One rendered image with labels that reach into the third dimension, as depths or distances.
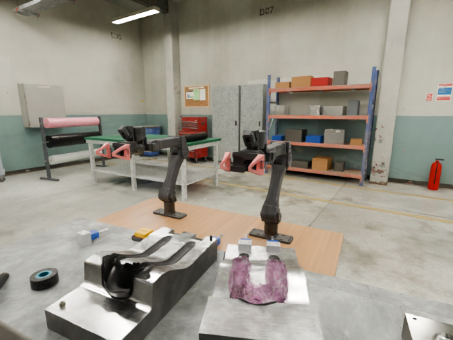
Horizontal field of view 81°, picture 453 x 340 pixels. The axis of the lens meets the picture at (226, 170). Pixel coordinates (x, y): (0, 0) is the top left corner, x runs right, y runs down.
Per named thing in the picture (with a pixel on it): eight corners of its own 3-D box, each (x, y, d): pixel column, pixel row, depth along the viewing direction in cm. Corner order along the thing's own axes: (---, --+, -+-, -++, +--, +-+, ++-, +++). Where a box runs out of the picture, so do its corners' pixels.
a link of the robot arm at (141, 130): (138, 127, 119) (156, 125, 130) (125, 127, 123) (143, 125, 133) (140, 153, 122) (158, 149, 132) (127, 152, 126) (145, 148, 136)
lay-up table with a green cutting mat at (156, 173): (132, 172, 624) (129, 127, 602) (221, 185, 509) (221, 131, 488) (87, 183, 527) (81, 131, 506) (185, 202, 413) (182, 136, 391)
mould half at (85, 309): (164, 245, 116) (162, 216, 113) (217, 259, 106) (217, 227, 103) (47, 328, 72) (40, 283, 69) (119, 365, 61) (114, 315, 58)
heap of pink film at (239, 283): (233, 259, 95) (233, 239, 93) (284, 263, 92) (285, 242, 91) (222, 312, 69) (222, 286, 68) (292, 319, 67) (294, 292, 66)
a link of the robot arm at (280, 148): (272, 148, 100) (292, 140, 126) (249, 147, 104) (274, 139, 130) (270, 180, 102) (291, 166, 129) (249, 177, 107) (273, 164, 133)
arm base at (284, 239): (290, 228, 116) (294, 222, 122) (248, 219, 125) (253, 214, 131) (289, 245, 117) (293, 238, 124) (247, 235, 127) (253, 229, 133)
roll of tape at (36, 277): (34, 294, 85) (32, 285, 85) (28, 283, 91) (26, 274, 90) (62, 282, 91) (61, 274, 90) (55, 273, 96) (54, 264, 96)
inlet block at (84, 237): (104, 233, 129) (104, 222, 127) (111, 235, 126) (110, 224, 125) (77, 243, 118) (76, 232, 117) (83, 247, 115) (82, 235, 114)
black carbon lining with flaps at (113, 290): (165, 239, 107) (164, 217, 105) (200, 247, 100) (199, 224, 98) (89, 291, 76) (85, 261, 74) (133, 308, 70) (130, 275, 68)
